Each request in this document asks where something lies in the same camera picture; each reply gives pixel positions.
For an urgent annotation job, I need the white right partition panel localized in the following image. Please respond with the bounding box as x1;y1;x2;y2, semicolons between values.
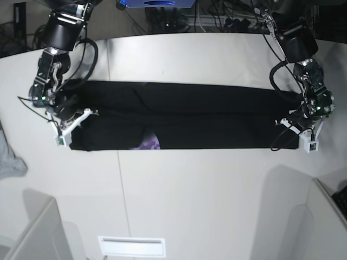
287;177;347;260

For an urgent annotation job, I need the black keyboard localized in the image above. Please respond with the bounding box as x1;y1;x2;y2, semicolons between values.
332;186;347;219

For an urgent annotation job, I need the black T-shirt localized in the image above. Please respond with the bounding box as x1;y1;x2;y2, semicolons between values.
65;81;299;151

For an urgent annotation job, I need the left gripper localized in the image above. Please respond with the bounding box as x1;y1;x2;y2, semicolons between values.
288;110;323;132

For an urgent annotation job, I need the white partition panel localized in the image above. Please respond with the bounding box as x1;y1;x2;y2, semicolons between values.
287;177;347;260
1;188;73;259

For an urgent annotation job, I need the grey cloth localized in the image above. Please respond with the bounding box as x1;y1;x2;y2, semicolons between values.
0;125;28;180

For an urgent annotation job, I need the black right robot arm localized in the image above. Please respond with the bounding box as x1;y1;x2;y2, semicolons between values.
18;1;100;130

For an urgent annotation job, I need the white left partition panel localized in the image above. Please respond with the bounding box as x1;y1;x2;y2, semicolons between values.
1;188;73;259

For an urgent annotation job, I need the blue box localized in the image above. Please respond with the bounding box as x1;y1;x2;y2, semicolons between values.
120;0;196;8

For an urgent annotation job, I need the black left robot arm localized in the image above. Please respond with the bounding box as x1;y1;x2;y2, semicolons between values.
252;1;336;128

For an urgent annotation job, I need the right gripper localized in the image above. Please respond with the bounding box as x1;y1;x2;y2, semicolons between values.
53;94;83;129

